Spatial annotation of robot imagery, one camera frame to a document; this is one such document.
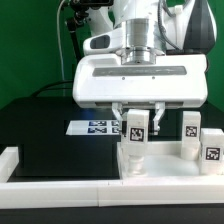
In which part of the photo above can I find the black cable bundle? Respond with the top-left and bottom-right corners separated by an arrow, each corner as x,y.
30,79 -> 75,98

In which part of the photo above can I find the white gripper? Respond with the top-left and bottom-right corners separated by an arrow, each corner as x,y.
73,28 -> 208,134

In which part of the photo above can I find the grey hanging cable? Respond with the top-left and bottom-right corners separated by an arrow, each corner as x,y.
56,0 -> 68,81

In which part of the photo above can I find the white square table top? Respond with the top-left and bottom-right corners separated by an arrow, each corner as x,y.
117,141 -> 224,179

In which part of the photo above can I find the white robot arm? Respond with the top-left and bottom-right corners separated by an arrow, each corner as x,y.
71,0 -> 217,132

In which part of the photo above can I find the white sheet with tags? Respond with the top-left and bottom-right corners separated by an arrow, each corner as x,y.
66,120 -> 119,136

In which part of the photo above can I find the white U-shaped fence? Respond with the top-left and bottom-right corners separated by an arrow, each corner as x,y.
0,147 -> 224,209

